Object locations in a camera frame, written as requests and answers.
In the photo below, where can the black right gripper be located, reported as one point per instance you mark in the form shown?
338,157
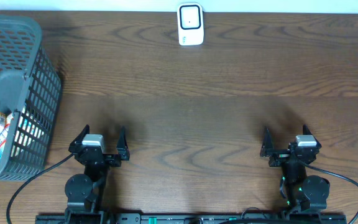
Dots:
280,155

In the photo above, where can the yellow red snack bag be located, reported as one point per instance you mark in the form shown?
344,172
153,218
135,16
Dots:
3,135

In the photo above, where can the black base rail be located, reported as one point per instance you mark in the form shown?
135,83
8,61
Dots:
136,218

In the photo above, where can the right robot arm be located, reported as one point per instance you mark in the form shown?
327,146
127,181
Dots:
306,195

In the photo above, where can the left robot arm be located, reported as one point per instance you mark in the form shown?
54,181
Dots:
84,191

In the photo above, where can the grey plastic mesh basket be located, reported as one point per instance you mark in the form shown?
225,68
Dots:
30,90

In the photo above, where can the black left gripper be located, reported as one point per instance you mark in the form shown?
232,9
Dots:
101,156

